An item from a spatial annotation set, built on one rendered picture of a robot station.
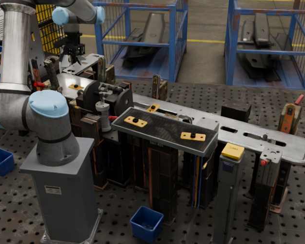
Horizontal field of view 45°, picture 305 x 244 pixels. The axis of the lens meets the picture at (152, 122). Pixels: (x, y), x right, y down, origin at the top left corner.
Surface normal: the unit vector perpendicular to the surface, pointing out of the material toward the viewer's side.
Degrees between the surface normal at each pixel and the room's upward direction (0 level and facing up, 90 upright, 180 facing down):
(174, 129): 0
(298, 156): 0
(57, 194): 90
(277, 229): 0
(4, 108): 55
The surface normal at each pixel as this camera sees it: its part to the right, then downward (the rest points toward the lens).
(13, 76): 0.26, 0.03
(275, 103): -0.02, -0.83
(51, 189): -0.17, 0.55
